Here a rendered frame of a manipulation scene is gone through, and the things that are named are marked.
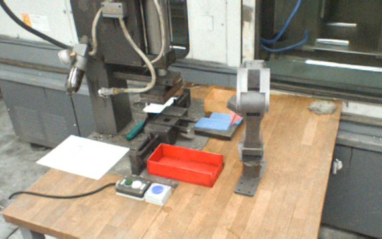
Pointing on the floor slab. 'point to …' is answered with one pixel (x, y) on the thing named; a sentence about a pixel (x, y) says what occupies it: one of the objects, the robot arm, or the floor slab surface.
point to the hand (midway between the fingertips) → (231, 122)
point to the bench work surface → (73, 213)
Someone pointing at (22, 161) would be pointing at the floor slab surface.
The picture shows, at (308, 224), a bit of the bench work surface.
